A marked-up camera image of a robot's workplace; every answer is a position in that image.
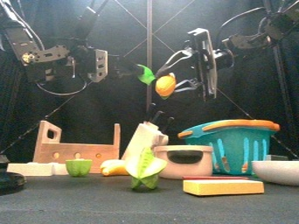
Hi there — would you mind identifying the green toy corn husk leaf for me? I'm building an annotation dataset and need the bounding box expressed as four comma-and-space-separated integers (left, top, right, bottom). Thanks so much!
136, 64, 157, 87

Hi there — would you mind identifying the green toy corn husk shell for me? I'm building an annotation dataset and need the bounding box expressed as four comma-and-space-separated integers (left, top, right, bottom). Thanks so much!
124, 146, 169, 191

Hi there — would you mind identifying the teal basket orange rim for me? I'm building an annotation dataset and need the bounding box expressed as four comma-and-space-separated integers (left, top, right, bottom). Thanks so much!
176, 118, 281, 177

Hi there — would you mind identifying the wooden toy dish rack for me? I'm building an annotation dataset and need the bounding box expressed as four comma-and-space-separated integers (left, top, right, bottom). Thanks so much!
32, 120, 121, 173

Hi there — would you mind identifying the red flat toy piece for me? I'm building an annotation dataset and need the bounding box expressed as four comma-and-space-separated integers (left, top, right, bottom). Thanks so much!
181, 175, 249, 181

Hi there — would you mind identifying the yellow toy banana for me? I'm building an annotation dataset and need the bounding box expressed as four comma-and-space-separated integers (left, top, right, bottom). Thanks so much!
98, 158, 130, 177

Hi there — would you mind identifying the grey small box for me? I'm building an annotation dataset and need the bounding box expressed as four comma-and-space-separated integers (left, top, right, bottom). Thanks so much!
265, 154, 289, 162

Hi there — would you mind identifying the small green cup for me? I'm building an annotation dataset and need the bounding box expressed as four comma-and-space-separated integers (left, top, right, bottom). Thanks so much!
64, 158, 93, 178

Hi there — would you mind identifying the yellow sponge block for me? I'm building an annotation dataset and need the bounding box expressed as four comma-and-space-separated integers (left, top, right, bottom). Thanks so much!
181, 178, 266, 197

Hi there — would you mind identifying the white bowl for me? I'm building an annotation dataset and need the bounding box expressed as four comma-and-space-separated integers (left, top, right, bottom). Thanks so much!
250, 159, 299, 187

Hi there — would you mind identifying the black round base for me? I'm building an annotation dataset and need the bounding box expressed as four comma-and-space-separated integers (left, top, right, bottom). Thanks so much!
0, 171, 28, 196

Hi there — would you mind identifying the grey metal frame pole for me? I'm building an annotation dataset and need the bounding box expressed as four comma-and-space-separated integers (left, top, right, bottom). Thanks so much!
145, 0, 154, 112

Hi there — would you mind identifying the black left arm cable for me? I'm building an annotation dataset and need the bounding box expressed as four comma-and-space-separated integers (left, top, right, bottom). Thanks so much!
34, 56, 89, 97

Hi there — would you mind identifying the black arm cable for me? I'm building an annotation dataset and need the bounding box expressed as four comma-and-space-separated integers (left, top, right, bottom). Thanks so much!
214, 6, 270, 51
34, 56, 89, 97

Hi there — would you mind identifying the black toy knife handle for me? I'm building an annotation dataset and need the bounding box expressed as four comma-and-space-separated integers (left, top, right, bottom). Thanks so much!
150, 110, 165, 126
145, 102, 157, 123
160, 116, 174, 135

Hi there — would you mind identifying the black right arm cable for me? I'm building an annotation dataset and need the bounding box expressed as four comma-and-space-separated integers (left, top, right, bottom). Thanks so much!
214, 6, 270, 51

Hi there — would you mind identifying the pale toy pot black handle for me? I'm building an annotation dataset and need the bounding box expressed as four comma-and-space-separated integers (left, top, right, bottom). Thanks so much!
153, 144, 214, 180

